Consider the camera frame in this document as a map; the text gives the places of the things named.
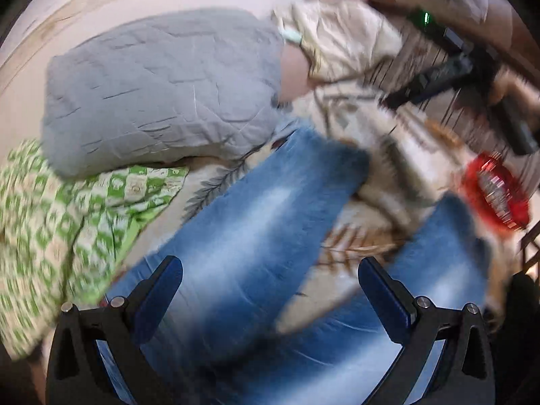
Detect green patterned cloth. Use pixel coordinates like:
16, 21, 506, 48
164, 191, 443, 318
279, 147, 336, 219
0, 139, 190, 357

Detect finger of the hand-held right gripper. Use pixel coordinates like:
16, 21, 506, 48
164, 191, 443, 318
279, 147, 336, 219
491, 93, 540, 157
379, 56, 474, 109

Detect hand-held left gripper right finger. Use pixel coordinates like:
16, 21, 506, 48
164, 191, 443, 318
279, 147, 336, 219
358, 256, 495, 405

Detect grey quilted pillow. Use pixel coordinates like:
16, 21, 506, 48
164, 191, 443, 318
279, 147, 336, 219
40, 8, 296, 178

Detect red printed bag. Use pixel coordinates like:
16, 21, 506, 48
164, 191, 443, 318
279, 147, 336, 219
459, 153, 531, 234

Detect leaf-print fleece blanket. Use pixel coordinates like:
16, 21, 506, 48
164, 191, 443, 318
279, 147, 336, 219
181, 21, 540, 334

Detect cream patterned cloth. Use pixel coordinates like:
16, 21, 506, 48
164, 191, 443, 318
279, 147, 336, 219
272, 0, 408, 87

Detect pink pillow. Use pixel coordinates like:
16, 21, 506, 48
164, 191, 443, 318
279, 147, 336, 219
279, 46, 316, 107

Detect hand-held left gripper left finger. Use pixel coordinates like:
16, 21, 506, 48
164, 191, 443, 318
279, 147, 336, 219
46, 255, 184, 405

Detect blue denim pants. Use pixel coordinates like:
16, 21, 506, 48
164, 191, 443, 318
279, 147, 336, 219
99, 124, 494, 405

